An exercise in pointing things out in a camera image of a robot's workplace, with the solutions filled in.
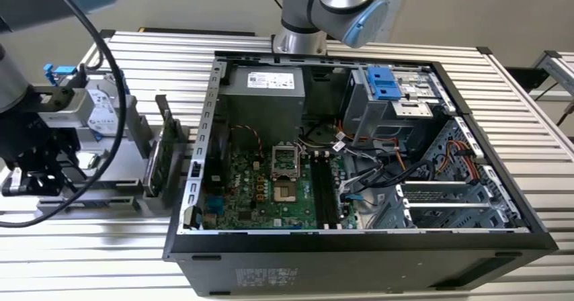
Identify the RAM stick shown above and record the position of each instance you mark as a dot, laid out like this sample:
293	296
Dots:
118	182
103	203

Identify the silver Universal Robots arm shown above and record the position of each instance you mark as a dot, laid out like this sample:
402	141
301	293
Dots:
314	8

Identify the black RAM slot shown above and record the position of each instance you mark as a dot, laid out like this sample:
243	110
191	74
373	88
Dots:
318	193
330	193
324	193

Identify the silver CPU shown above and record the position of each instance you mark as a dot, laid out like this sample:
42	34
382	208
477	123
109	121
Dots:
90	161

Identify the hard disk in blue carrier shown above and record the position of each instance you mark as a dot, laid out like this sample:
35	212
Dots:
101	119

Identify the grey parts rack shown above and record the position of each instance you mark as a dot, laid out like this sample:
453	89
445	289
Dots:
130	173

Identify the green graphics card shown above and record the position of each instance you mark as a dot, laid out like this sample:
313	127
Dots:
162	156

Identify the green Dell motherboard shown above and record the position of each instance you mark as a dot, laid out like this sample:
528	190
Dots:
242	193

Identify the grey power supply unit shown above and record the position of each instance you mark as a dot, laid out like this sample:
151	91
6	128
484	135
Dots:
265	113

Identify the CPU socket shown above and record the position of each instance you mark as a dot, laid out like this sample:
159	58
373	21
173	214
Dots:
286	193

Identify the blue expansion slot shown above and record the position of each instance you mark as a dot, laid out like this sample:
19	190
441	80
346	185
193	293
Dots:
294	227

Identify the black open PC case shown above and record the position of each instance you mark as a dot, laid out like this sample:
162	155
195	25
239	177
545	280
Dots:
314	270

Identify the silver optical drive bay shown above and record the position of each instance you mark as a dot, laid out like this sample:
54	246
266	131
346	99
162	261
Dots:
377	119

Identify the blue plastic drive latch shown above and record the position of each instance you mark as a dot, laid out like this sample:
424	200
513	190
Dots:
381	82

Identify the silver perforated disk bay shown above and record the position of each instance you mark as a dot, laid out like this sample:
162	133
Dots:
449	205

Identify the black block beside table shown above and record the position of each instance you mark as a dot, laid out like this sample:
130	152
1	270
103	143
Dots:
529	77

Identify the metal slat side table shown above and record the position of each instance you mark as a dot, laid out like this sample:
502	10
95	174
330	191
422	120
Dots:
561	66

